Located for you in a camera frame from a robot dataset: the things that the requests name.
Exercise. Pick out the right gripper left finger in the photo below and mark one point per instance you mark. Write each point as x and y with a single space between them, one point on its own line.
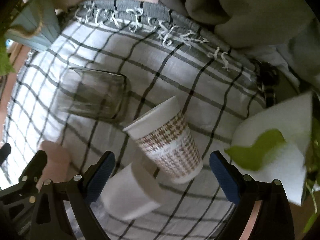
50 220

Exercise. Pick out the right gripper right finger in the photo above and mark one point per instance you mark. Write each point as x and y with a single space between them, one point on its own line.
262 210

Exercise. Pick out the houndstooth patterned paper cup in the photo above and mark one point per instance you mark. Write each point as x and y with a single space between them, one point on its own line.
164 136

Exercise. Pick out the pink plastic cup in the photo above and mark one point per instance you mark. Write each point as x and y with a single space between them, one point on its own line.
58 161

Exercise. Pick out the white frosted cup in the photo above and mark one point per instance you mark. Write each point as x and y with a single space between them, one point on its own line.
132 193

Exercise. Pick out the dark smoky glass cup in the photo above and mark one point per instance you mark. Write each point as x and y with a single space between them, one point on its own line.
92 93

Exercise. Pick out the green leafy plant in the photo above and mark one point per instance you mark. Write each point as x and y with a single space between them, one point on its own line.
279 153

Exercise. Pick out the white ribbed plant pot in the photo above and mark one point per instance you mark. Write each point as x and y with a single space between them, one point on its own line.
295 113

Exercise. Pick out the checkered grey white tablecloth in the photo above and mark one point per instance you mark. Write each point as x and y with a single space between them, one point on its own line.
166 57

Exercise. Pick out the blue ribbed flower vase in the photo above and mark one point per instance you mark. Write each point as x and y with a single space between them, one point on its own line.
36 26

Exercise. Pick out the grey curtain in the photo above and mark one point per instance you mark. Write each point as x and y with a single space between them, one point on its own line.
292 25

